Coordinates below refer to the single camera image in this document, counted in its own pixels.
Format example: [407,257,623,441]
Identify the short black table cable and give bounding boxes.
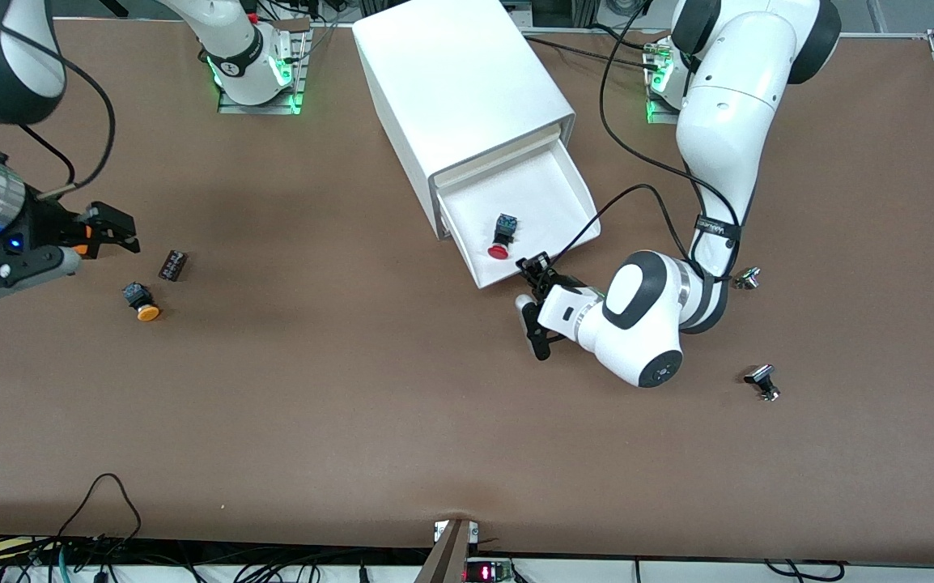
[592,23,656,53]

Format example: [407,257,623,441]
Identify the black key switch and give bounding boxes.
[743,364,781,403]

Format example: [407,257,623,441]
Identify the red push button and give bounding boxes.
[487,213,519,261]

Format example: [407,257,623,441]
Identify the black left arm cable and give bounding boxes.
[552,0,739,264]

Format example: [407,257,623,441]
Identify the orange push button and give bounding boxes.
[122,282,162,323]

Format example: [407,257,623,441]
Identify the black floor cable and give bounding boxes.
[762,559,848,582]

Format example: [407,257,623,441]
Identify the black looped cable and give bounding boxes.
[54,473,144,543]

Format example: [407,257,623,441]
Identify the white drawer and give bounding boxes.
[437,144,602,290]
[432,121,567,195]

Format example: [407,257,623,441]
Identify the brown camera mount bar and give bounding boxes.
[414,518,480,583]

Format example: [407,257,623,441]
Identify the long black table cable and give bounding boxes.
[522,36,658,70]

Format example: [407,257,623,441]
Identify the red display device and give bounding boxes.
[464,559,516,583]

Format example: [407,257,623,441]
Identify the white drawer cabinet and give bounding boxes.
[352,0,577,242]

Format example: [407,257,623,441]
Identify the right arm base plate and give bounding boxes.
[218,20,310,115]

